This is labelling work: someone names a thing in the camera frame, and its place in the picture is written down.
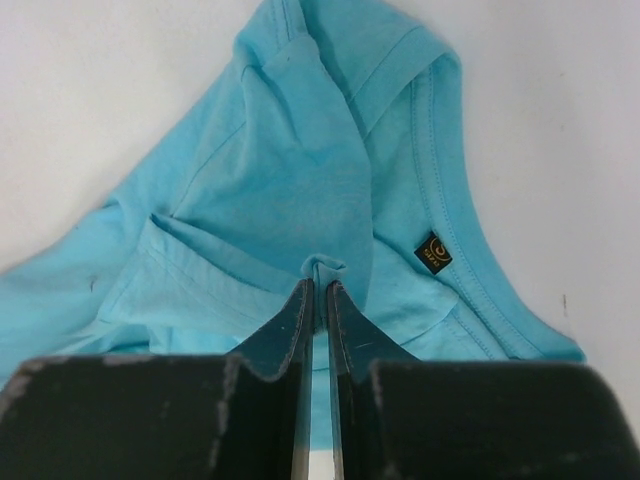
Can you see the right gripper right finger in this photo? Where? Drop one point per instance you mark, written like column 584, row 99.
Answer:
column 397, row 417

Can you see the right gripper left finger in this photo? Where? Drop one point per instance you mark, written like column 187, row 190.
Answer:
column 241, row 415

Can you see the turquoise t-shirt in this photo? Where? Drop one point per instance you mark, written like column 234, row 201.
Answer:
column 330, row 147

